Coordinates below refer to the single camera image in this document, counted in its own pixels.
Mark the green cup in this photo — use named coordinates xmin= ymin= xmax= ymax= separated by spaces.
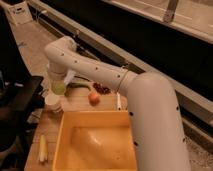
xmin=51 ymin=82 xmax=66 ymax=95

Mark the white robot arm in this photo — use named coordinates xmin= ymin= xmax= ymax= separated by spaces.
xmin=44 ymin=36 xmax=191 ymax=171

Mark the white paper funnel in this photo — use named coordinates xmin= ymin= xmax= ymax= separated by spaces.
xmin=64 ymin=70 xmax=76 ymax=85

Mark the green cucumber toy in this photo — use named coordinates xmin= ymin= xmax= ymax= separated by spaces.
xmin=67 ymin=83 xmax=91 ymax=90

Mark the white cup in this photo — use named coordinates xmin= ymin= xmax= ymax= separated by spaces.
xmin=45 ymin=93 xmax=62 ymax=113

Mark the dark red grapes toy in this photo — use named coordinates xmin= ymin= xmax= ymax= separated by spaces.
xmin=93 ymin=83 xmax=111 ymax=95

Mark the yellow plastic bin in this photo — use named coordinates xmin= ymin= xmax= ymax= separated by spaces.
xmin=52 ymin=111 xmax=136 ymax=171

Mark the white box with label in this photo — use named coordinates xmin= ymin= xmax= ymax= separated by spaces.
xmin=7 ymin=1 xmax=33 ymax=26

